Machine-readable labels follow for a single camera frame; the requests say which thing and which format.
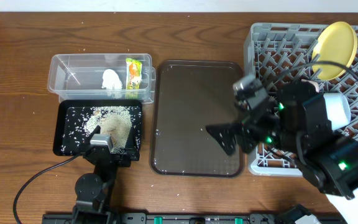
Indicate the light blue bowl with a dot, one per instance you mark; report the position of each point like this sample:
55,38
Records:
337,109

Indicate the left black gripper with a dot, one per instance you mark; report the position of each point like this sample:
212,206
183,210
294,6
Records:
110,154

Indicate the yellow plate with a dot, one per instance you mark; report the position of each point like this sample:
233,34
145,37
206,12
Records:
337,43

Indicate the spilled rice pile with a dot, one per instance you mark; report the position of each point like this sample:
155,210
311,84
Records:
116,121

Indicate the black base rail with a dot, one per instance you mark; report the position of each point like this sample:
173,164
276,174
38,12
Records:
142,218

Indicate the clear plastic bin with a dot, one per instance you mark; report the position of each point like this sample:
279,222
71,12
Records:
80,76

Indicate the brown serving tray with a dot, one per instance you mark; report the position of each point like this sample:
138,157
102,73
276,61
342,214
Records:
189,96

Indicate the black plastic tray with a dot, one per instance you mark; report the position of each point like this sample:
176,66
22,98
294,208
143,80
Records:
63,107

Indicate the green orange snack wrapper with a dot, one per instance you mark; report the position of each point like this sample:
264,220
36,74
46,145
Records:
134,77

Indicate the grey dishwasher rack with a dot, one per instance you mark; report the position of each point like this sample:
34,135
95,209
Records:
271,48

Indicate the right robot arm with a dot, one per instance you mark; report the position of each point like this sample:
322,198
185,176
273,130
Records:
296,122

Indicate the pink white bowl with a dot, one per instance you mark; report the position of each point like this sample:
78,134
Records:
315,84

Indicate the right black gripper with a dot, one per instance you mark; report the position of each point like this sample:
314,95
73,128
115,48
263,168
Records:
244,128

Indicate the white napkin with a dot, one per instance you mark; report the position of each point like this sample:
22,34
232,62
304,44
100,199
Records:
111,80

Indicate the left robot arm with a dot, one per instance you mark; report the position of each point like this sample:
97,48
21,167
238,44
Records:
94,190

